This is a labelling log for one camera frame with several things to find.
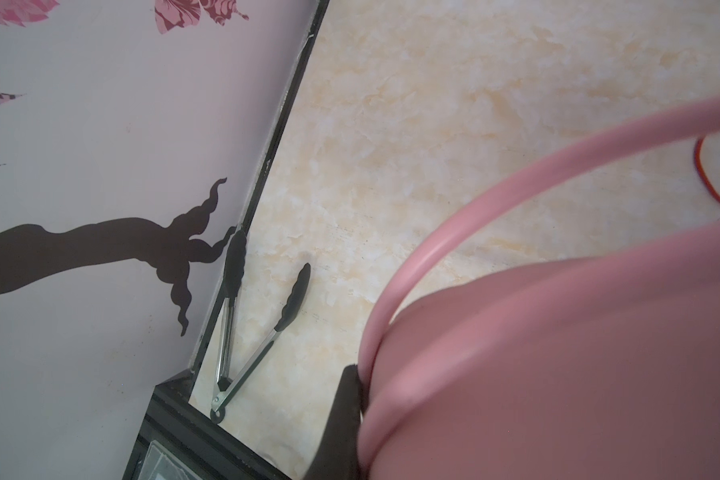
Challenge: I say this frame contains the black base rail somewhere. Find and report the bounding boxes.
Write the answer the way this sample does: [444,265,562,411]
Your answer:
[123,370,287,479]

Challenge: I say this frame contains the orange headphone cable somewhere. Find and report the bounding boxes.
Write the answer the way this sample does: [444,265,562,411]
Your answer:
[692,136,720,218]

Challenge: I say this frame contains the pink headphones with cable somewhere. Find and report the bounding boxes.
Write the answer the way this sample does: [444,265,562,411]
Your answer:
[357,97,720,479]

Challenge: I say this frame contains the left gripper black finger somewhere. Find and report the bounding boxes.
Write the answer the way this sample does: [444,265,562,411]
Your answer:
[304,365,365,480]

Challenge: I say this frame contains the black tongs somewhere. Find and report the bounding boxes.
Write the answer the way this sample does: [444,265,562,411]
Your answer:
[210,230,312,425]

